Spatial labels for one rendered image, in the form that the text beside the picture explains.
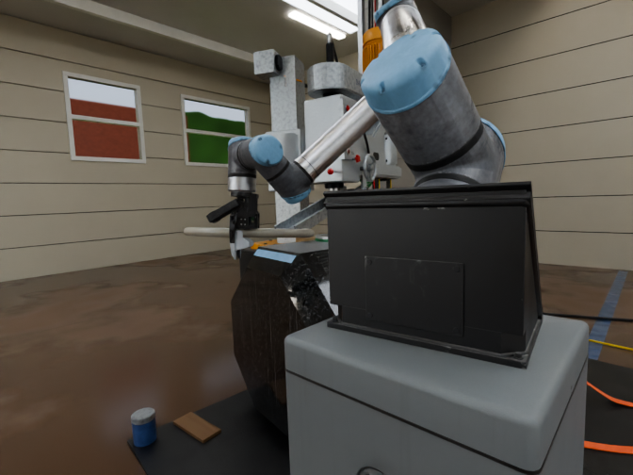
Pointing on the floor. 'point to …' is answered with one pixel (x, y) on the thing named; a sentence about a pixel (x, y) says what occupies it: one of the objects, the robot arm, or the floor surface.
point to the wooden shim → (197, 427)
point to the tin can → (143, 427)
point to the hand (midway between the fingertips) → (235, 254)
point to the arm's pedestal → (434, 406)
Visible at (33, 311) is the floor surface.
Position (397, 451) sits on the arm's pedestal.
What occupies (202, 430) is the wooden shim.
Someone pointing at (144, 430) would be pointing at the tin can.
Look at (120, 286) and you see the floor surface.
